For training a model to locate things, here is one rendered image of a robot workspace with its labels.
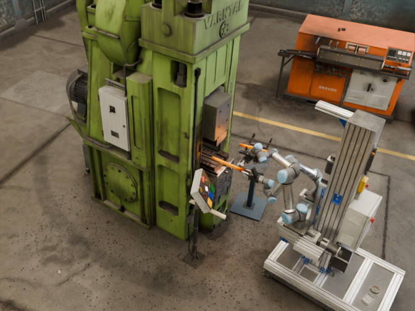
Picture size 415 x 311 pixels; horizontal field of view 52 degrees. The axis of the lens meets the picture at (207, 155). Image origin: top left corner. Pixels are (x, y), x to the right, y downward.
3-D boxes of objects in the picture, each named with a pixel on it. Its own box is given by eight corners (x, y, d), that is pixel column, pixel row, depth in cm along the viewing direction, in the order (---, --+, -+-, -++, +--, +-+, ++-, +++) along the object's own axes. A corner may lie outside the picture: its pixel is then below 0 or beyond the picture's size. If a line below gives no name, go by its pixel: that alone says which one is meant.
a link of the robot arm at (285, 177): (301, 221, 407) (296, 168, 391) (288, 226, 401) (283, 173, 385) (293, 217, 418) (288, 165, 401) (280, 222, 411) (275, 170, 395)
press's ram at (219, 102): (233, 124, 457) (236, 91, 432) (214, 141, 430) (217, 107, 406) (199, 111, 473) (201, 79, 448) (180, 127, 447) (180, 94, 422)
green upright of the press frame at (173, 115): (197, 228, 520) (207, 51, 377) (184, 242, 502) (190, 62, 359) (167, 213, 537) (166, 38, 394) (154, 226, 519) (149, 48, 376)
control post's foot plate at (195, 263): (207, 256, 487) (207, 251, 482) (196, 269, 472) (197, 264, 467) (191, 247, 496) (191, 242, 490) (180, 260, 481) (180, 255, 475)
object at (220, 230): (242, 219, 536) (242, 218, 535) (218, 249, 496) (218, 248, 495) (215, 206, 551) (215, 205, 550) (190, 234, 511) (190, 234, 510)
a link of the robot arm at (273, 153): (306, 166, 395) (273, 145, 432) (297, 170, 391) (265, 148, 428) (305, 177, 401) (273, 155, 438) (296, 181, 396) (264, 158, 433)
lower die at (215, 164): (223, 163, 475) (223, 157, 470) (213, 173, 462) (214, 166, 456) (191, 149, 492) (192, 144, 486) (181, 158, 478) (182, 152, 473)
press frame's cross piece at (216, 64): (225, 81, 435) (230, 37, 405) (204, 98, 407) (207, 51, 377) (189, 69, 452) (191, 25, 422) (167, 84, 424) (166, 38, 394)
